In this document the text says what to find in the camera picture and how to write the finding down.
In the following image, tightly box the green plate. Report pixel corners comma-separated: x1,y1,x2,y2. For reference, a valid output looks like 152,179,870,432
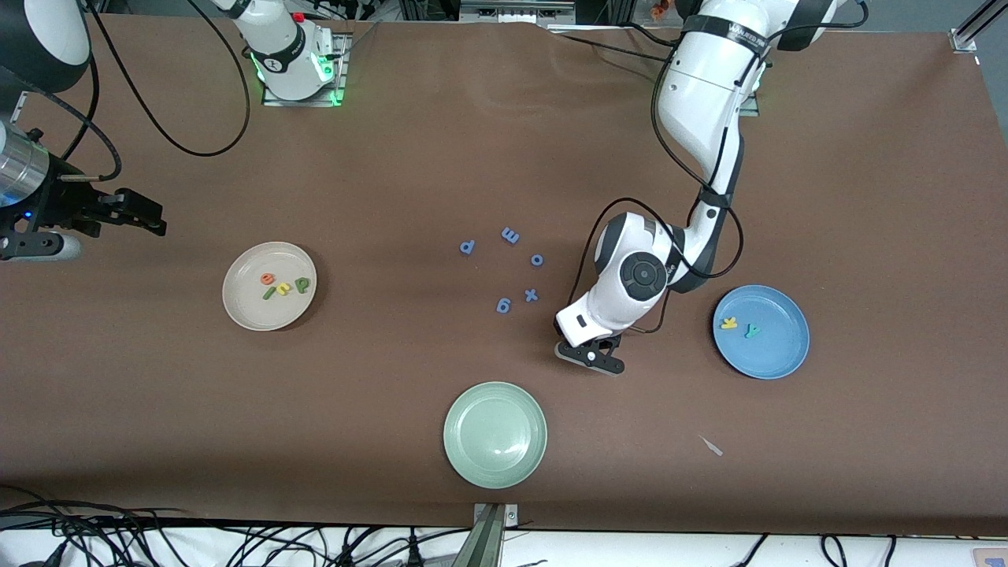
443,381,548,490

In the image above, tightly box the beige brown plate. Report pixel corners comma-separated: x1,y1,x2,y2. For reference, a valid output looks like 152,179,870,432
222,241,318,332

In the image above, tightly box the blue plate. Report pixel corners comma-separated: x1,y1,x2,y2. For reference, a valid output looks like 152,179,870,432
712,284,811,380

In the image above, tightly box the brown table cover sheet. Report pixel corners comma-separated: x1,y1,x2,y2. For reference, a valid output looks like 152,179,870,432
0,12,1008,538

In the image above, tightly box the grey metal equipment box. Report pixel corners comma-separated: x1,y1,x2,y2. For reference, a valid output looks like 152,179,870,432
459,0,576,24

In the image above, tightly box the short black right arm cable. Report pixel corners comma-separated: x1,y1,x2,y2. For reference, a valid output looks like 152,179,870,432
31,83,124,183

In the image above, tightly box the long black right arm cable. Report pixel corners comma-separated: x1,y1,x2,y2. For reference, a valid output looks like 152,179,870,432
83,0,252,158

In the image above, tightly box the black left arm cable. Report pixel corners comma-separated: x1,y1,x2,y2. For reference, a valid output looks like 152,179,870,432
567,71,746,335

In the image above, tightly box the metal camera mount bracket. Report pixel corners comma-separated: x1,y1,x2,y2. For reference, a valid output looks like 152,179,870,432
453,502,519,567

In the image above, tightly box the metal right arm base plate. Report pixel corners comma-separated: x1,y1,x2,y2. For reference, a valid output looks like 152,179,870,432
261,31,349,108

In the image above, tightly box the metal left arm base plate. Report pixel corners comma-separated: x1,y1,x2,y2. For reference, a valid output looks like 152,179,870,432
739,59,763,117

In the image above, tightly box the thin black table cable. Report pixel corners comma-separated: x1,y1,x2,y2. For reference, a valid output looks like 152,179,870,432
618,22,690,50
547,30,680,65

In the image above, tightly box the tangled black cable bundle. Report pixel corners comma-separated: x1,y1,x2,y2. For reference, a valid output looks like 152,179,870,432
0,484,473,567

